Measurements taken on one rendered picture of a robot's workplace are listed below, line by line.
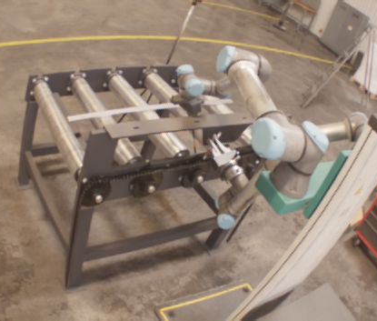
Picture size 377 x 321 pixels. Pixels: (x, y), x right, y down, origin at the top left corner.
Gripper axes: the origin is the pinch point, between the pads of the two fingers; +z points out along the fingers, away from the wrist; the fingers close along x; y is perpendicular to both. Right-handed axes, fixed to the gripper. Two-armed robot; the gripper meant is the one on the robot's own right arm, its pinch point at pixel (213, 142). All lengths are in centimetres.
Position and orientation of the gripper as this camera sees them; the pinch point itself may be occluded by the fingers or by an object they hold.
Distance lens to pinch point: 209.0
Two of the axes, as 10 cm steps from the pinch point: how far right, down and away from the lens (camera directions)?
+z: -5.1, -7.9, 3.2
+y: 3.0, -5.2, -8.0
